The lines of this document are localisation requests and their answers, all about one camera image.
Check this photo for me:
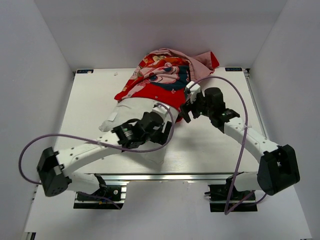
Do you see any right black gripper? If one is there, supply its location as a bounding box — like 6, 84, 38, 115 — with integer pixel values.
179, 91, 213, 123

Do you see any white pillow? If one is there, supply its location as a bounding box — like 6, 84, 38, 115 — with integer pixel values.
98, 97, 167, 172

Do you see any red cartoon print pillowcase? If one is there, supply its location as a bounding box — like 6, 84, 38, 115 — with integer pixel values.
114, 48, 220, 111

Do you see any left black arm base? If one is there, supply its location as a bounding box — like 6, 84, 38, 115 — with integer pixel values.
73, 174, 125, 210

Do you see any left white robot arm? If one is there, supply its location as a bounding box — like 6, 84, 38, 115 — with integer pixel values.
37, 111, 174, 200

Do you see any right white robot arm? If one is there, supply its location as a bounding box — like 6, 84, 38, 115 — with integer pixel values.
180, 84, 301, 200

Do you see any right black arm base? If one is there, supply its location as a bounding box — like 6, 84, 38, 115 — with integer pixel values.
204, 184, 258, 213

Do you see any blue label sticker right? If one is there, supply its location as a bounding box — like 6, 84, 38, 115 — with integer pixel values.
224, 67, 243, 72

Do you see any blue label sticker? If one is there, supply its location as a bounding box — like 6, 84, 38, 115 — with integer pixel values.
224, 67, 243, 72
76, 69, 94, 74

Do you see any blue label sticker left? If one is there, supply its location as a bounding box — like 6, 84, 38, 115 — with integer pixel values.
76, 69, 94, 74

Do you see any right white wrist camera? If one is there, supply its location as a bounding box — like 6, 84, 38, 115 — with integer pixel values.
184, 81, 201, 104

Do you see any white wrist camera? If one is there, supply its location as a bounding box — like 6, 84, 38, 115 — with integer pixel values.
184, 81, 201, 104
151, 102, 171, 119

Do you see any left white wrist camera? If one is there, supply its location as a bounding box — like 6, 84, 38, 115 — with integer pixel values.
151, 102, 171, 119

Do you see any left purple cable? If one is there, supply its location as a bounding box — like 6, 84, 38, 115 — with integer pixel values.
18, 102, 175, 210

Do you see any purple cable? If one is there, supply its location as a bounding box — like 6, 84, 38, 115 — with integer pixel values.
18, 102, 175, 210
187, 76, 268, 216

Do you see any aluminium table frame rail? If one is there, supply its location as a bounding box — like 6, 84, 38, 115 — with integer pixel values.
101, 172, 233, 181

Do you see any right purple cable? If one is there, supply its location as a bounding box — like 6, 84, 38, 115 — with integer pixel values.
187, 76, 268, 216

